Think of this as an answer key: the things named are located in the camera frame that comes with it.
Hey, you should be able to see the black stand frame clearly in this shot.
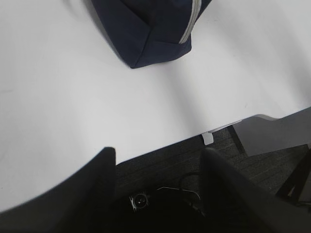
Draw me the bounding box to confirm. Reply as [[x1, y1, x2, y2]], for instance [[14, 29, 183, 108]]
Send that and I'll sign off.
[[275, 149, 311, 209]]

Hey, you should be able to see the navy lunch bag grey trim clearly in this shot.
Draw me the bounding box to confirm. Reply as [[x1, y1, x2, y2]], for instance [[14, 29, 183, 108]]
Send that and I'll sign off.
[[92, 0, 210, 68]]

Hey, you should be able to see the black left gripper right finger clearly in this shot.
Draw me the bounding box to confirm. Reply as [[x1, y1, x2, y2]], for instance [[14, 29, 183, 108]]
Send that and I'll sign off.
[[200, 148, 311, 233]]

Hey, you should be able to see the grey table leg bracket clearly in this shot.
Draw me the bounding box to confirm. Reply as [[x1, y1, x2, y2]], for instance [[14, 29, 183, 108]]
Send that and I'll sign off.
[[201, 120, 241, 146]]

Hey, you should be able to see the black robot base with cable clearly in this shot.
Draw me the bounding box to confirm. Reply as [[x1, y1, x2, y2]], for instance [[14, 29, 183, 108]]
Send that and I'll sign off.
[[113, 172, 206, 233]]

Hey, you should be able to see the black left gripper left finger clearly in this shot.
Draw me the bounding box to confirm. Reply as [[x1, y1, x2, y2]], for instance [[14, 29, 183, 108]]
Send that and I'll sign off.
[[0, 147, 116, 233]]

